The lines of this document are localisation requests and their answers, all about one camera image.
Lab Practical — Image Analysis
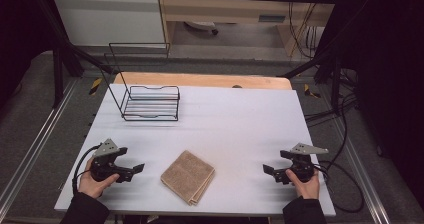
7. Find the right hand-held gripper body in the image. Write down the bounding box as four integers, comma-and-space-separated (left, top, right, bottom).
279, 142, 330, 184

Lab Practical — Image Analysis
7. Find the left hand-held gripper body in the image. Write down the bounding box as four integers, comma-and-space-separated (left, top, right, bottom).
90, 138, 129, 184

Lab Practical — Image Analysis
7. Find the person's right hand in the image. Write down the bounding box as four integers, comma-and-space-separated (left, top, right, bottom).
285, 168, 321, 200

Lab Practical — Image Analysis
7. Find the person's left hand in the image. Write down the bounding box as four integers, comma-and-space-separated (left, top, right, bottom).
77, 157, 121, 200

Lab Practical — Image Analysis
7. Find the folded beige towel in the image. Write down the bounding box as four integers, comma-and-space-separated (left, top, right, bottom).
160, 149, 216, 207

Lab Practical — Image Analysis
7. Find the white table mat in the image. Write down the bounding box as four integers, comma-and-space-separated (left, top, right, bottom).
54, 83, 337, 218

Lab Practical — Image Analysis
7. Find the yellow black tape marker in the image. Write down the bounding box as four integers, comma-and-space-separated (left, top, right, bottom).
88, 77, 103, 96

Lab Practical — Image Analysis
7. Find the black metal stand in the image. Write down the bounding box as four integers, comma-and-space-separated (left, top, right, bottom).
280, 47, 346, 116
35, 0, 115, 109

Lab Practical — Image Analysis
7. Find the dark curtain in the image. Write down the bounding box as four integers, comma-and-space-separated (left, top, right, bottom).
0, 0, 56, 109
328, 0, 424, 202

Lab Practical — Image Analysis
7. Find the white cabinet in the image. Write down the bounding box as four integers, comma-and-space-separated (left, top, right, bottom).
51, 0, 167, 47

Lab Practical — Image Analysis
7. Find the office chair base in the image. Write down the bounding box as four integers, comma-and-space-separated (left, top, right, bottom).
183, 20, 220, 36

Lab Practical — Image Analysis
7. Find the light wooden desk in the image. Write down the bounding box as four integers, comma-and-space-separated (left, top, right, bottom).
156, 0, 344, 57

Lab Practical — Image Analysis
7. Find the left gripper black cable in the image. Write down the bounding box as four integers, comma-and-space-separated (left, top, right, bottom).
71, 144, 102, 196

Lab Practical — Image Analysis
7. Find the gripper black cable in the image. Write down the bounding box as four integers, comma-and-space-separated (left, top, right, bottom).
71, 144, 102, 196
312, 93, 366, 214

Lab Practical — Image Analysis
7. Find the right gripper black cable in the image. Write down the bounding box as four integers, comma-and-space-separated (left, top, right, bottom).
312, 93, 366, 214

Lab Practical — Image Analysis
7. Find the black wire rack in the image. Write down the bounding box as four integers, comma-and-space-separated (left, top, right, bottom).
103, 42, 181, 123

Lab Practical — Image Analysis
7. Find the aluminium floor rail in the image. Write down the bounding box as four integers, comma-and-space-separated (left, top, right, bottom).
0, 78, 80, 216
328, 115, 392, 224

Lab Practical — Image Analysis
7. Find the hanging cables bundle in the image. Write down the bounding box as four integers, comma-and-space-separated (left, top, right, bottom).
287, 1, 319, 60

